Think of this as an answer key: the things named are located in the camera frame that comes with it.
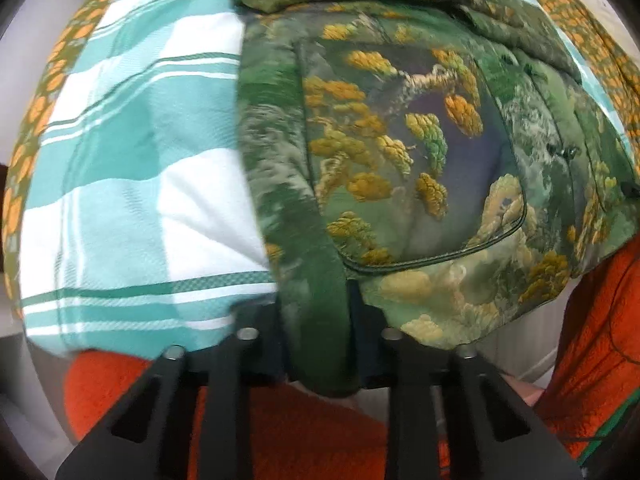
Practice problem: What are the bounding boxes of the orange fleece trousers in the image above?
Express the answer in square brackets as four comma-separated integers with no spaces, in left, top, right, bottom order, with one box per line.
[64,240,639,479]

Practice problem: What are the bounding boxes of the teal white checked bedsheet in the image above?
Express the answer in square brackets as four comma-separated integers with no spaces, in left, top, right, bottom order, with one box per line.
[18,0,622,361]

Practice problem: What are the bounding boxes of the green landscape print jacket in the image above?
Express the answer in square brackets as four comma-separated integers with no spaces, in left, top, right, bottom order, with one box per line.
[233,0,639,396]

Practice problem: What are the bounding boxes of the orange floral green quilt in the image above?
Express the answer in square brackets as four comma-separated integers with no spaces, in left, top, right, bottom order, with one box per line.
[0,0,640,319]

